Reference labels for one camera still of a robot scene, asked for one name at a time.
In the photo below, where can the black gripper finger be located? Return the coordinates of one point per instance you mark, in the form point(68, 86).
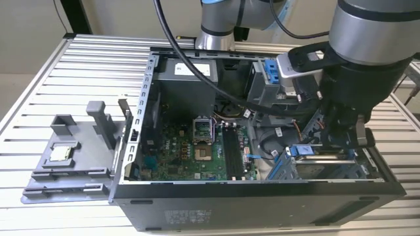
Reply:
point(348, 130)
point(330, 125)

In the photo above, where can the hard disk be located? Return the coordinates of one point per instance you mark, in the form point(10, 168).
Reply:
point(303, 150)

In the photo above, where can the metal disk bay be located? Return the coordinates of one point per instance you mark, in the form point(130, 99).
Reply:
point(324, 162)

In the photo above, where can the metal slat side table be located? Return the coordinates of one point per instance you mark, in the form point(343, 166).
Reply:
point(415, 73)

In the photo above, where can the grey metal drive cage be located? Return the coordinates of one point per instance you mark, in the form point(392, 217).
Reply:
point(259, 91)

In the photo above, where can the blue plastic drive latch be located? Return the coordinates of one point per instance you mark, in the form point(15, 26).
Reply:
point(270, 71)

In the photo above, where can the black RAM slot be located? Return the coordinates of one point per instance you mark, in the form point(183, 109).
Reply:
point(228, 152)
point(236, 152)
point(240, 152)
point(232, 152)

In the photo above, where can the CPU socket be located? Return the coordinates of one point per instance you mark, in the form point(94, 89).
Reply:
point(204, 153)

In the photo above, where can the black PC case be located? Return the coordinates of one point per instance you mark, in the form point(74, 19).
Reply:
point(263, 211)

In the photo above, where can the green motherboard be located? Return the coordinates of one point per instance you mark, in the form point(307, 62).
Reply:
point(196, 169)

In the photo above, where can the grey power supply unit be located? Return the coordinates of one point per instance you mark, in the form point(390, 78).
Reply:
point(187, 98)

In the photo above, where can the black rod yellow tip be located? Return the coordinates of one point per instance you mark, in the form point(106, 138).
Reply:
point(179, 37)

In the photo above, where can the grey parts rack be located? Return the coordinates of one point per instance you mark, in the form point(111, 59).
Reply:
point(88, 157)

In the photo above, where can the silver CPU chip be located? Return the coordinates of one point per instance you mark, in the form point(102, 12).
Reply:
point(60, 153)

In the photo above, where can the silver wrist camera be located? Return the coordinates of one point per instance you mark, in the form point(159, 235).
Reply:
point(287, 68)

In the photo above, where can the black metal post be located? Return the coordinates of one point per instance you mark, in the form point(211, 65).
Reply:
point(76, 17)

